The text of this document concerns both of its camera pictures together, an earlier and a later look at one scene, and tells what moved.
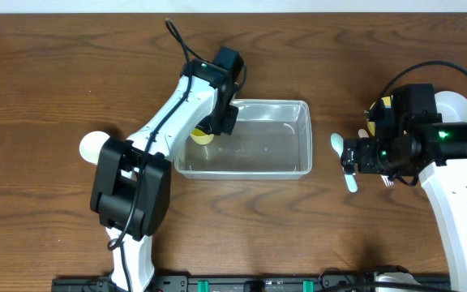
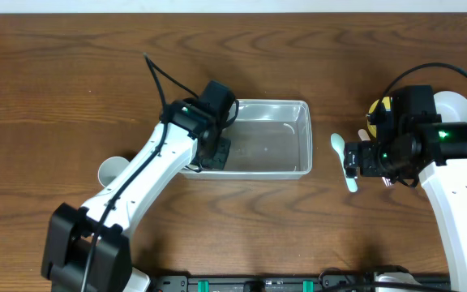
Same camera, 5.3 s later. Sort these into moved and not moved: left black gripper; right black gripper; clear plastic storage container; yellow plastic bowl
Moved: left black gripper
Not moved: clear plastic storage container; yellow plastic bowl; right black gripper
